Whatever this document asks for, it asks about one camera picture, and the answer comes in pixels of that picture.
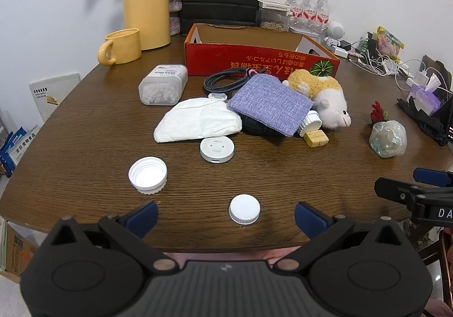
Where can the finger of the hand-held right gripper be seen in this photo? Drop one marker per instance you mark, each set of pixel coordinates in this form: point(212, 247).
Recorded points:
point(430, 176)
point(393, 190)

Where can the white round device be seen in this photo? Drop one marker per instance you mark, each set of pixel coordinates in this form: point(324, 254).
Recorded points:
point(216, 150)

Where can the small black box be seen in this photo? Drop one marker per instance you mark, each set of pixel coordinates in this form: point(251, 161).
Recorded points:
point(371, 41)

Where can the brown cardboard carton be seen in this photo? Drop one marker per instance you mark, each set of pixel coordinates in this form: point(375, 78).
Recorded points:
point(17, 253)

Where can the wooden chair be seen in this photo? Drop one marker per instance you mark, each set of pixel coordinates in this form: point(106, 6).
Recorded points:
point(444, 249)

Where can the yellow mug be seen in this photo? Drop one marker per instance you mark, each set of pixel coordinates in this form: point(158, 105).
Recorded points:
point(124, 46)

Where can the clear plastic wrapped ball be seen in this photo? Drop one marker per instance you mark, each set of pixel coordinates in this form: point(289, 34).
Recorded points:
point(387, 138)

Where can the purple tissue pack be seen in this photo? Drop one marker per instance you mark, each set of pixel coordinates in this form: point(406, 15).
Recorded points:
point(423, 99)

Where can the white crumpled cloth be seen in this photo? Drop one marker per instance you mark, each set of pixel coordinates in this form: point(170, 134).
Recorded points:
point(198, 119)

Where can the blue packets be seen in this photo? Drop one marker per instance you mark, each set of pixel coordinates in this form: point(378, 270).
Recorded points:
point(14, 150)

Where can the yellow rectangular block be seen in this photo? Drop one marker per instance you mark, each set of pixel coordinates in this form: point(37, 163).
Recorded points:
point(316, 139)

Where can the white and yellow plush toy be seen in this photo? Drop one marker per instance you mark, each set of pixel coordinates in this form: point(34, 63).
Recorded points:
point(329, 97)

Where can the white plug adapter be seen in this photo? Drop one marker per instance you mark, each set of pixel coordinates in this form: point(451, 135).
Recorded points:
point(420, 77)

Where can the white screw cap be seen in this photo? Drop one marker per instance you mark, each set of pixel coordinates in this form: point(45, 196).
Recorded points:
point(244, 209)

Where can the purple fabric pouch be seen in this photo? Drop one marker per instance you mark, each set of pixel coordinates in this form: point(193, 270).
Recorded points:
point(269, 103)

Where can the red artificial flower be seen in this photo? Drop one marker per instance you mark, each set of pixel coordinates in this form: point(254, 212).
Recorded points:
point(378, 113)

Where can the white charger block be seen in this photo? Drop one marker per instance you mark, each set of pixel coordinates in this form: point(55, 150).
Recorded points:
point(340, 52)

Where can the yellow green snack packet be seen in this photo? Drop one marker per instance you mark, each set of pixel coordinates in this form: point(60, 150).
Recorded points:
point(387, 41)

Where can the small clear plastic lid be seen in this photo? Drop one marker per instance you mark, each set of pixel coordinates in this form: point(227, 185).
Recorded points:
point(217, 96)

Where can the clear container of seeds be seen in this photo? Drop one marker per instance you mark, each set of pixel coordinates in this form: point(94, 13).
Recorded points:
point(274, 23)

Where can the clear jar of white beads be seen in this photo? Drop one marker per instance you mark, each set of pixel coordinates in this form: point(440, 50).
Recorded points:
point(161, 90)

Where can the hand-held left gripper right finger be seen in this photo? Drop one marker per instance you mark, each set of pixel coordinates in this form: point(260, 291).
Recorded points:
point(309, 219)

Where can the dark brown pouch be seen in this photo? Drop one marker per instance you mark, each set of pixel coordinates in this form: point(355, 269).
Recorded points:
point(442, 73)

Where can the white bottle cap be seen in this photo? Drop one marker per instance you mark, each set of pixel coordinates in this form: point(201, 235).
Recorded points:
point(147, 175)

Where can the red cardboard box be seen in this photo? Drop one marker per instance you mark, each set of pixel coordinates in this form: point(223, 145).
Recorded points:
point(212, 60)

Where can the yellow thermos jug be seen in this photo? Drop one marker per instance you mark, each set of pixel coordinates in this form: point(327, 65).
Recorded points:
point(147, 9)

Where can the flat white card box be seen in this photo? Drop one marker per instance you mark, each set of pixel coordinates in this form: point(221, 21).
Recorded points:
point(274, 5)

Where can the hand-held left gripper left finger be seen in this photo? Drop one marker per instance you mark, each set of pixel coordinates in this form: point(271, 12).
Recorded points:
point(143, 218)

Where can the black gloves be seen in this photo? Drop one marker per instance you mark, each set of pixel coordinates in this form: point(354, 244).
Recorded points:
point(424, 119)

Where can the black power adapter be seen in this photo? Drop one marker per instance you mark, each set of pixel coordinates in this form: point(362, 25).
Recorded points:
point(345, 44)

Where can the white robot speaker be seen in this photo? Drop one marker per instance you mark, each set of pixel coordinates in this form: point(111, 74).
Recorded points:
point(335, 30)

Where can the pink fuzzy vase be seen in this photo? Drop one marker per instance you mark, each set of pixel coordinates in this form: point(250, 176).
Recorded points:
point(175, 25)

